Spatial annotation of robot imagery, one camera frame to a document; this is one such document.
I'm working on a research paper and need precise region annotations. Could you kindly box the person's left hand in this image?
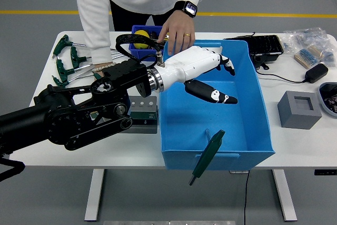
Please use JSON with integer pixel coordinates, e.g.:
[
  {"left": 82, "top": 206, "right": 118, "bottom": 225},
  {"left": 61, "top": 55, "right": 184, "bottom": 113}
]
[{"left": 158, "top": 10, "right": 196, "bottom": 56}]

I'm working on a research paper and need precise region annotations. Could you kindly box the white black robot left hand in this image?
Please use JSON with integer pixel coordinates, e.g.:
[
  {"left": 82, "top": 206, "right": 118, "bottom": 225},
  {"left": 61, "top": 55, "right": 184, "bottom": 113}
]
[{"left": 157, "top": 45, "right": 239, "bottom": 105}]

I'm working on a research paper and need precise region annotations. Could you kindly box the grey green hex key holder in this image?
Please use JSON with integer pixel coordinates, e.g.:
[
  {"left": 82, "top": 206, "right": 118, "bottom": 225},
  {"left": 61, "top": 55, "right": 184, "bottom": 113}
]
[{"left": 128, "top": 95, "right": 158, "bottom": 134}]

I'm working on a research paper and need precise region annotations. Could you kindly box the light blue plastic box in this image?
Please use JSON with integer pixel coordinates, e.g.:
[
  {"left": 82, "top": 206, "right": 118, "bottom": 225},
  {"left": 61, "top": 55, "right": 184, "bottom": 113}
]
[{"left": 160, "top": 39, "right": 276, "bottom": 171}]

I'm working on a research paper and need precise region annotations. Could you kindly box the thick green T-handle hex key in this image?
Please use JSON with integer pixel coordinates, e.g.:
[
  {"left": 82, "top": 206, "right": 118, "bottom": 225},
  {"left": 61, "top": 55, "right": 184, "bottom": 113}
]
[{"left": 188, "top": 128, "right": 226, "bottom": 187}]

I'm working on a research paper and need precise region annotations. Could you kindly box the black smartwatch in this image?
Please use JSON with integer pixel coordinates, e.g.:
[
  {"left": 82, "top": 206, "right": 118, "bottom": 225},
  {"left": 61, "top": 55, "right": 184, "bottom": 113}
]
[{"left": 173, "top": 0, "right": 198, "bottom": 18}]

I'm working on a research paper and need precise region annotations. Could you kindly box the dark blue plastic bin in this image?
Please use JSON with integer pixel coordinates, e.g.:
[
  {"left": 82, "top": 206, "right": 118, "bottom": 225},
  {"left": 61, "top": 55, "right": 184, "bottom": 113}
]
[{"left": 128, "top": 25, "right": 165, "bottom": 62}]

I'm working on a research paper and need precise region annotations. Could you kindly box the yellow lemon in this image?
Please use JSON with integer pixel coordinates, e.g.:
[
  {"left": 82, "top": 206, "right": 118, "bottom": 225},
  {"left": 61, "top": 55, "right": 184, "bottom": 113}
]
[{"left": 133, "top": 30, "right": 151, "bottom": 50}]

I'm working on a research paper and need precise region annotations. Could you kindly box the black flat case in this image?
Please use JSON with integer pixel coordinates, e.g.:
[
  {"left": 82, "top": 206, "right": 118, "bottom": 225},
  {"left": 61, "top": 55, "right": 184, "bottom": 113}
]
[{"left": 223, "top": 34, "right": 285, "bottom": 64}]

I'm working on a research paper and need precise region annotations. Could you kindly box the grey cube with recess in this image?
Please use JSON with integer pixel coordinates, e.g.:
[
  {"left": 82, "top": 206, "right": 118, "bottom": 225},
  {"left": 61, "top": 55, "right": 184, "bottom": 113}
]
[{"left": 277, "top": 90, "right": 323, "bottom": 130}]

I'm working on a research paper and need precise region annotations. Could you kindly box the beige component strip pack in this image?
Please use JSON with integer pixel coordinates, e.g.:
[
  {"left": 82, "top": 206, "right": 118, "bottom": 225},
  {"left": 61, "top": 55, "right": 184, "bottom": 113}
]
[{"left": 294, "top": 45, "right": 326, "bottom": 69}]

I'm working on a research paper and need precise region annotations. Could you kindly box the clear bag of blue parts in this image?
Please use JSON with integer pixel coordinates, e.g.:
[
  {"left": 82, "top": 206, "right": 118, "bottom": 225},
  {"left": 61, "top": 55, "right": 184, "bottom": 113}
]
[
  {"left": 283, "top": 26, "right": 334, "bottom": 52},
  {"left": 320, "top": 47, "right": 337, "bottom": 65}
]

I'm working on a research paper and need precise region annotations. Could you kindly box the black power adapter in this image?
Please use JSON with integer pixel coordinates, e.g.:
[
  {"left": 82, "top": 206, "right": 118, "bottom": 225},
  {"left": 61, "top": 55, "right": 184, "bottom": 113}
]
[{"left": 304, "top": 63, "right": 329, "bottom": 84}]

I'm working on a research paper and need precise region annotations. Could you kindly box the round grey tray with parts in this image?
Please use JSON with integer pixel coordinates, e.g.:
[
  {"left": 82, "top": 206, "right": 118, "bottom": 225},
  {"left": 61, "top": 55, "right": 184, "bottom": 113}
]
[{"left": 318, "top": 82, "right": 337, "bottom": 117}]

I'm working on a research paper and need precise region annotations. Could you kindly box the white table leg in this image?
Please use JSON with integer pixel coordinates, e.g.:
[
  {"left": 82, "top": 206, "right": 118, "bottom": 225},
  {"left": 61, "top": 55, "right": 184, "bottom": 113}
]
[
  {"left": 84, "top": 168, "right": 105, "bottom": 222},
  {"left": 272, "top": 169, "right": 298, "bottom": 222}
]

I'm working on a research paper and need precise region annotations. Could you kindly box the black table control panel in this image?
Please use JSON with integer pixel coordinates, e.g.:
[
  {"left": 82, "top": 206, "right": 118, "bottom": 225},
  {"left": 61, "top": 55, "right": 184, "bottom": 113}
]
[{"left": 314, "top": 169, "right": 337, "bottom": 176}]

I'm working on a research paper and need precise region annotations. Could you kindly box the white bead bracelet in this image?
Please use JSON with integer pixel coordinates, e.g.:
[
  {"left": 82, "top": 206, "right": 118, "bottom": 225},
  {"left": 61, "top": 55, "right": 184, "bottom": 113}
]
[{"left": 93, "top": 63, "right": 117, "bottom": 73}]

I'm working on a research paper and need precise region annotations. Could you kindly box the black adapter cable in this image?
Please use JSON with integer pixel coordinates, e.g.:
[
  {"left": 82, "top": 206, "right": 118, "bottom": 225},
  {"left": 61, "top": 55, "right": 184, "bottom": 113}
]
[{"left": 255, "top": 70, "right": 308, "bottom": 83}]

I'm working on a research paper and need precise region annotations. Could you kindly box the black hanging cable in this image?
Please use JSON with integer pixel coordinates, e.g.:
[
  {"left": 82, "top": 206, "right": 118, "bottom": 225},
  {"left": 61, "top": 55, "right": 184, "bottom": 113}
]
[{"left": 243, "top": 171, "right": 250, "bottom": 225}]

